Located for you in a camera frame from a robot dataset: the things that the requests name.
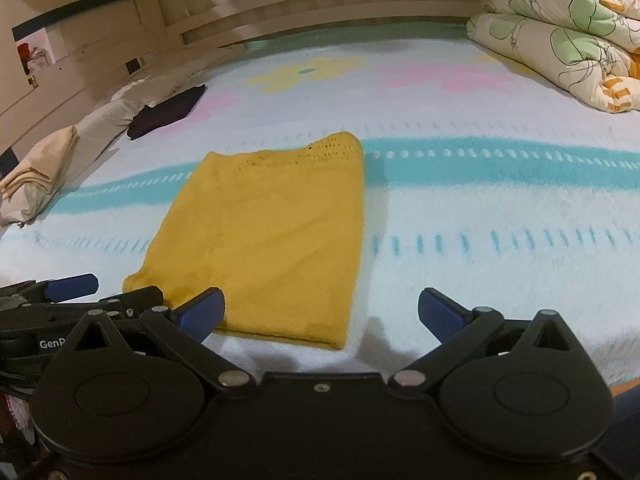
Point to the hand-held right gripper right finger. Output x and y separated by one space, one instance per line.
440 313

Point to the dark folded striped garment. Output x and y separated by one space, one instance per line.
165 112

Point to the beige wooden headboard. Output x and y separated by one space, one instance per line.
325 0

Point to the beige folded cloth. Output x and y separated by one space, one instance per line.
40 165

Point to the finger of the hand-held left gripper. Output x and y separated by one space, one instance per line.
70 286
142 299

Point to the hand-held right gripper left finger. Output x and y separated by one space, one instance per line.
202 312

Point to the yellow knit garment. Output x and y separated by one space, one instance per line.
265 240

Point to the beige bedside shelf unit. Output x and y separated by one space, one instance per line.
75 25

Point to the white pillow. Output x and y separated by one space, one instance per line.
102 120

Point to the floral folded comforter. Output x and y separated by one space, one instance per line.
565 35

